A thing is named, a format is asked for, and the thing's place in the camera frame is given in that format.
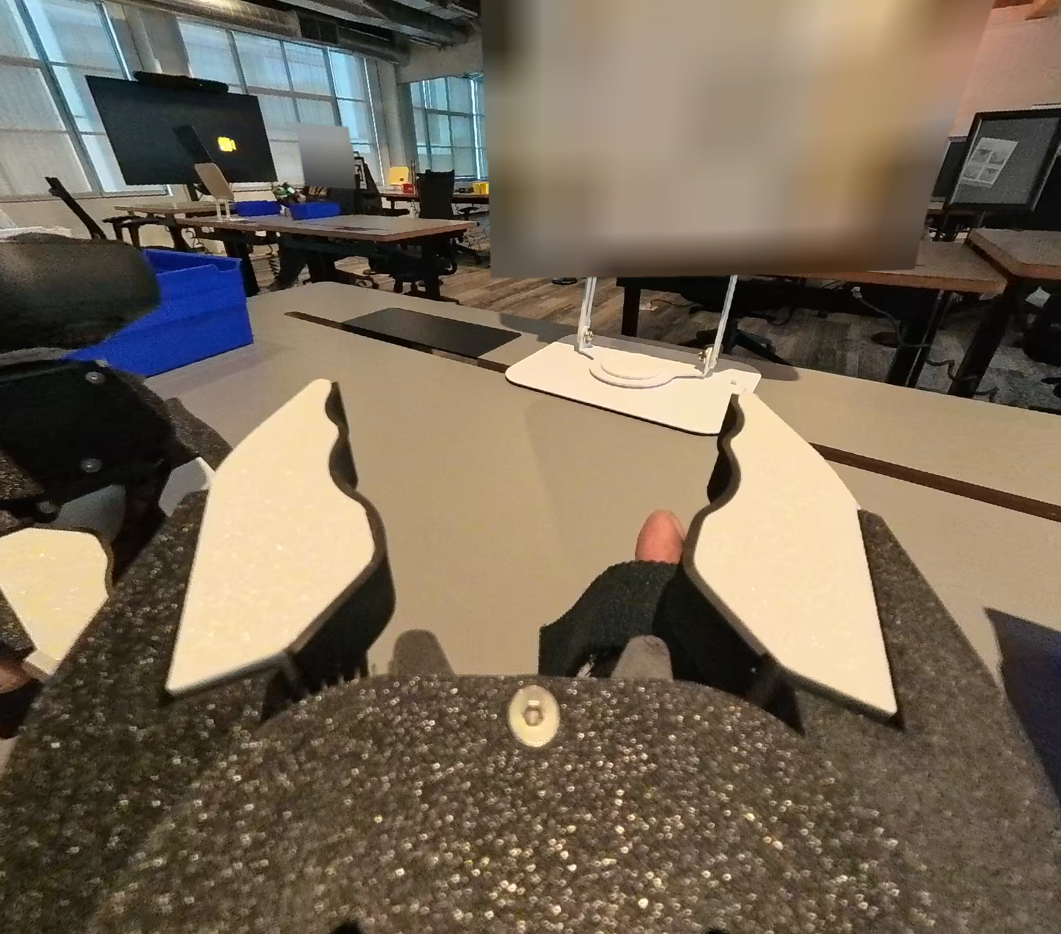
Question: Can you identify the black framed notice board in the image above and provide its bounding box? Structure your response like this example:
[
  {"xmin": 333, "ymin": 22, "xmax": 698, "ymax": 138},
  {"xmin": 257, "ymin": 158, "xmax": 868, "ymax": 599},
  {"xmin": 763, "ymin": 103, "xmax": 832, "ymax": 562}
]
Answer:
[{"xmin": 943, "ymin": 110, "xmax": 1061, "ymax": 214}]

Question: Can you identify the blue plastic bin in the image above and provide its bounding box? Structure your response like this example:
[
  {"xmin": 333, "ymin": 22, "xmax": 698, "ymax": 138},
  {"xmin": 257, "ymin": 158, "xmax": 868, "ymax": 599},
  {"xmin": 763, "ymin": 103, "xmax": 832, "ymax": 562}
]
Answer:
[{"xmin": 70, "ymin": 248, "xmax": 255, "ymax": 378}]

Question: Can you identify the black desk mat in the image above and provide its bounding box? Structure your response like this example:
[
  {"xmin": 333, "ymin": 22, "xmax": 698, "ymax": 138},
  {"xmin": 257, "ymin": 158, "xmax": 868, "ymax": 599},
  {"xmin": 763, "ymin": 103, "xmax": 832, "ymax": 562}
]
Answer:
[{"xmin": 342, "ymin": 308, "xmax": 522, "ymax": 361}]

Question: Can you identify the white tablet stand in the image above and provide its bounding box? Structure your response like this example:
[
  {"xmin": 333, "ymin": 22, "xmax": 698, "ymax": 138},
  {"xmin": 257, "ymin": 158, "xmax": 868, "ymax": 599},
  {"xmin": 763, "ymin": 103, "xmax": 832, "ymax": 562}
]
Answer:
[{"xmin": 194, "ymin": 162, "xmax": 237, "ymax": 219}]

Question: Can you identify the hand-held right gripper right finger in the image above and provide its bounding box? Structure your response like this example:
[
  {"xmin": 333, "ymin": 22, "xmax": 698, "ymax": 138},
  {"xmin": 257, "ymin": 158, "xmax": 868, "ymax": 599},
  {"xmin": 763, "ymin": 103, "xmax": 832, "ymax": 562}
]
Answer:
[{"xmin": 681, "ymin": 393, "xmax": 903, "ymax": 721}]

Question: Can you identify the black office chair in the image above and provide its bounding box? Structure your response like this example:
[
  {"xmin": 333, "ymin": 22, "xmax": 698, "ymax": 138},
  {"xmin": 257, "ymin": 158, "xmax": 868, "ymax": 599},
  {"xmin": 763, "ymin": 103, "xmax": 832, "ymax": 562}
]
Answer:
[
  {"xmin": 45, "ymin": 176, "xmax": 115, "ymax": 244},
  {"xmin": 413, "ymin": 170, "xmax": 459, "ymax": 272}
]

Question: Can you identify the long wooden-edged desk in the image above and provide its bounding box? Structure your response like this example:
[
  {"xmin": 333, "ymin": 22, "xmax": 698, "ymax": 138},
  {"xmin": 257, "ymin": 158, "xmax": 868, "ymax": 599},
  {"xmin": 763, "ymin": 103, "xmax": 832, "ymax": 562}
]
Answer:
[{"xmin": 114, "ymin": 203, "xmax": 477, "ymax": 288}]

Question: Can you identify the large black monitor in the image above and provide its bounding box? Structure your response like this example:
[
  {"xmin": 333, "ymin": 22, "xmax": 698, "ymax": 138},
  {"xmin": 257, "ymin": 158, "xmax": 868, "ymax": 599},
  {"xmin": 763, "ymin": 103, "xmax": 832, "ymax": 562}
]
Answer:
[{"xmin": 86, "ymin": 74, "xmax": 279, "ymax": 187}]

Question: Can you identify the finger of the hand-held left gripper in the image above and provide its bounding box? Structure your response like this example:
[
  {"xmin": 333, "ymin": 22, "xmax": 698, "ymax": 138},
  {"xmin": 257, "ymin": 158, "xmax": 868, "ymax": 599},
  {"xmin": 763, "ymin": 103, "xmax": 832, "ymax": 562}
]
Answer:
[{"xmin": 0, "ymin": 526, "xmax": 114, "ymax": 680}]

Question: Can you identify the white stand base with rods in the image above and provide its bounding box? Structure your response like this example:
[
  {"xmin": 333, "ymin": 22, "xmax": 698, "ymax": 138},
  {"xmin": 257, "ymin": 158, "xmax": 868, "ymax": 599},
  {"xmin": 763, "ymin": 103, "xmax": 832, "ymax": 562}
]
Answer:
[{"xmin": 506, "ymin": 276, "xmax": 762, "ymax": 436}]

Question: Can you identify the person's right hand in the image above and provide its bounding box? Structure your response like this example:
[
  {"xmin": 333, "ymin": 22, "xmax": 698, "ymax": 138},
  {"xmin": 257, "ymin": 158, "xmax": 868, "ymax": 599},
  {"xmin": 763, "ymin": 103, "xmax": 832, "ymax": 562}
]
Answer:
[{"xmin": 539, "ymin": 510, "xmax": 774, "ymax": 680}]

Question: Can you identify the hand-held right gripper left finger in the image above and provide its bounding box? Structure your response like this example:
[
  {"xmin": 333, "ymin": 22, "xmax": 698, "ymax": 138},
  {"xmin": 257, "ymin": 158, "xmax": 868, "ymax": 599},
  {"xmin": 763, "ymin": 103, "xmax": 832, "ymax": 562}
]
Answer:
[{"xmin": 164, "ymin": 379, "xmax": 395, "ymax": 699}]

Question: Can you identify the brown-edged desk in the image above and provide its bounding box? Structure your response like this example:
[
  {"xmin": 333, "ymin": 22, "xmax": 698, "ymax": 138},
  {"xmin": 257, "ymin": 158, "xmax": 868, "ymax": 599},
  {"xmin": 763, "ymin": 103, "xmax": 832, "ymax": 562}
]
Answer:
[
  {"xmin": 617, "ymin": 240, "xmax": 1009, "ymax": 390},
  {"xmin": 949, "ymin": 228, "xmax": 1061, "ymax": 398}
]

